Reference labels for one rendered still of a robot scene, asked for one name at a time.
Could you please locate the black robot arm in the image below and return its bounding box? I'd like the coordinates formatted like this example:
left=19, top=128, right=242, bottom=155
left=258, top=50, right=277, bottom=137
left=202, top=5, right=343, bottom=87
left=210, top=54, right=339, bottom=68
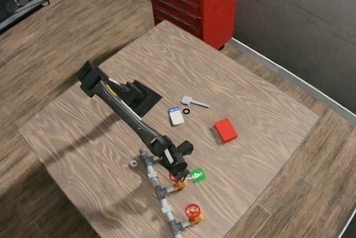
left=77, top=60, right=194, bottom=173

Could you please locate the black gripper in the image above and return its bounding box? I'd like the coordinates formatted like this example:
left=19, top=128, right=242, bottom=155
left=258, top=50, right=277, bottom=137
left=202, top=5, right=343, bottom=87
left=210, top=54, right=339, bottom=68
left=159, top=158, right=190, bottom=183

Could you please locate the red rectangular block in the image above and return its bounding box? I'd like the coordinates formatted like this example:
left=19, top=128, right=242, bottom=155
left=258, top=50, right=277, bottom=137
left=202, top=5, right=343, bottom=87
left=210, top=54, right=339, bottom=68
left=214, top=118, right=238, bottom=143

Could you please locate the green tag on white chain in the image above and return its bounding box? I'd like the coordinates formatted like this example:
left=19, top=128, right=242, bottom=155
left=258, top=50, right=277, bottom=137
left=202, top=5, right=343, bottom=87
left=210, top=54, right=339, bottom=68
left=186, top=167, right=206, bottom=183

